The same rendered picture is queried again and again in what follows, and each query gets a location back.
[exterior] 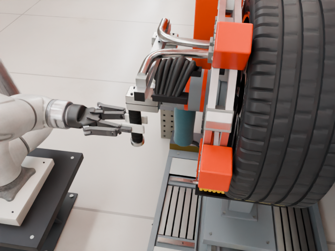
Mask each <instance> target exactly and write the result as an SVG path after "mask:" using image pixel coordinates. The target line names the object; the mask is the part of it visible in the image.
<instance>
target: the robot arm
mask: <svg viewBox="0 0 335 251"><path fill-rule="evenodd" d="M105 120H125V122H130V121H129V113H127V112H126V108H124V107H118V106H112V105H106V104H103V103H101V102H98V103H97V106H96V107H90V108H88V107H86V106H84V105H80V104H74V103H73V102H71V101H65V100H59V99H52V98H49V97H47V96H42V95H35V94H22V93H21V91H20V89H19V88H18V86H17V84H16V83H15V81H14V79H13V78H12V76H11V74H10V73H9V71H8V69H7V68H6V66H5V65H4V63H3V61H2V60H1V58H0V198H2V199H5V200H6V201H8V202H11V201H13V200H14V198H15V196H16V194H17V193H18V192H19V190H20V189H21V188H22V187H23V186H24V184H25V183H26V182H27V181H28V179H29V178H30V177H31V176H32V175H34V174H35V173H36V170H35V169H34V168H27V167H23V166H21V164H22V162H23V161H24V159H25V157H26V156H27V155H28V154H29V153H30V152H31V151H33V150H34V149H36V148H37V147H38V146H39V145H40V144H41V143H43V142H44V141H45V140H46V139H47V137H48V136H49V135H50V134H51V132H52V131H53V129H54V128H60V129H70V128H78V129H82V128H83V132H84V135H85V136H88V135H101V136H114V137H116V136H117V135H118V134H122V132H127V133H132V132H135V133H142V134H144V133H145V126H144V125H137V124H129V123H121V125H120V124H116V123H112V122H109V121H105Z"/></svg>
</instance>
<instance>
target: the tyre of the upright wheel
mask: <svg viewBox="0 0 335 251"><path fill-rule="evenodd" d="M247 11H250V23H251V24H253V36H252V47H251V54H250V56H249V59H248V68H247V77H246V86H245V94H244V101H243V108H242V115H241V121H240V127H239V132H238V138H237V143H236V148H235V152H234V156H233V160H232V178H231V182H230V186H229V190H228V191H227V192H225V191H224V193H225V195H226V196H227V197H229V198H232V199H238V200H245V201H252V202H259V203H266V204H274V205H280V206H288V207H295V208H306V207H309V206H312V205H313V204H315V203H316V202H318V201H319V200H320V199H321V198H323V197H324V195H325V194H326V193H327V192H328V191H329V190H330V189H331V187H332V186H333V184H334V183H335V0H245V2H244V5H243V9H242V20H243V17H244V15H245V13H246V12H247Z"/></svg>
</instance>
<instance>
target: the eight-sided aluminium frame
mask: <svg viewBox="0 0 335 251"><path fill-rule="evenodd" d="M241 4H242V0H218V8H217V10H218V15H217V16H218V17H217V22H216V26H215V29H216V28H217V23H218V22H219V21H225V13H226V12H229V13H231V14H230V17H232V18H233V22H239V23H242V9H241ZM219 69H220V68H213V67H212V65H211V79H210V87H209V96H208V105H206V111H205V118H204V127H203V142H202V145H204V144H209V145H210V142H211V135H212V132H213V133H214V139H213V145H217V146H225V147H227V143H228V138H229V134H230V133H231V130H232V123H233V117H234V108H233V107H234V98H235V89H236V80H237V72H238V70H232V69H229V72H228V81H227V89H226V98H225V106H216V105H215V104H216V95H217V86H218V78H219ZM219 132H221V133H220V139H219Z"/></svg>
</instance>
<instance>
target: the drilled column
mask: <svg viewBox="0 0 335 251"><path fill-rule="evenodd" d="M160 112H161V138H167V139H170V138H171V134H172V131H173V130H174V111H168V110H160ZM164 135H165V136H164Z"/></svg>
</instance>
